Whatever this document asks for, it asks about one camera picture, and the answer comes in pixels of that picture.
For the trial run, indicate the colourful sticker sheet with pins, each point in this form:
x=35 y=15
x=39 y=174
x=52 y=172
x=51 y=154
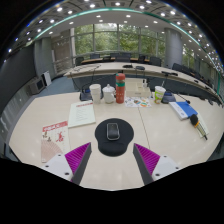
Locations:
x=137 y=102

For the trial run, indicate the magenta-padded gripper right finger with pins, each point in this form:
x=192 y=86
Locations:
x=165 y=165

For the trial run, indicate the stacked white paper cups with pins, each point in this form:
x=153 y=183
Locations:
x=95 y=93

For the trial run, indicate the black computer mouse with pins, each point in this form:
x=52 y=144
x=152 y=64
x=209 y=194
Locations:
x=113 y=131

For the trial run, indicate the white leaning board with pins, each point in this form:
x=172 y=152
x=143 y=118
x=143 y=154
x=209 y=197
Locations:
x=47 y=78

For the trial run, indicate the cream sheet with red heading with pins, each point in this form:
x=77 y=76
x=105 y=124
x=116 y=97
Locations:
x=81 y=114

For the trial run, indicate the white cardboard box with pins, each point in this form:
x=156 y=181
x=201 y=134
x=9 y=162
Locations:
x=137 y=90

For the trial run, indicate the glass window wall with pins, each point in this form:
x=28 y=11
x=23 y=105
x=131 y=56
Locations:
x=130 y=41

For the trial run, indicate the blue and white book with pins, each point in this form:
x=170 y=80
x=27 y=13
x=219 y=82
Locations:
x=183 y=109

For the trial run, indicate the black mouse pad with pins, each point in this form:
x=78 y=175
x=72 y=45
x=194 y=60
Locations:
x=114 y=148

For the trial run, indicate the white lidded ceramic mug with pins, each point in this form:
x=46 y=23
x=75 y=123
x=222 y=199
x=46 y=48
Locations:
x=108 y=95

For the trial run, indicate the red and white leaflet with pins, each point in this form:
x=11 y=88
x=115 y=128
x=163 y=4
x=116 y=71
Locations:
x=55 y=140

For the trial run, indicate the red bottle with green band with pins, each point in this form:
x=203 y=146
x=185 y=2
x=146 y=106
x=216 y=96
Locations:
x=120 y=90

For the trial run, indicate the ceiling lights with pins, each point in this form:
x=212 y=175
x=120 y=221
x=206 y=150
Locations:
x=99 y=16

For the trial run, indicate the white floor appliance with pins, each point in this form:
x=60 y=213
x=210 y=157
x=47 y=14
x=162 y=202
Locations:
x=36 y=86

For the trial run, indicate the black office chairs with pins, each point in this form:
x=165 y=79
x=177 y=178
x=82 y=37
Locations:
x=155 y=61

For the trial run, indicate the long curved conference desk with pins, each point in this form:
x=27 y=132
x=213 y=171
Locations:
x=110 y=68

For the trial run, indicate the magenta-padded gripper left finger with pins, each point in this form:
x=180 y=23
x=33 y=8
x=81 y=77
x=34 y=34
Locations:
x=60 y=165

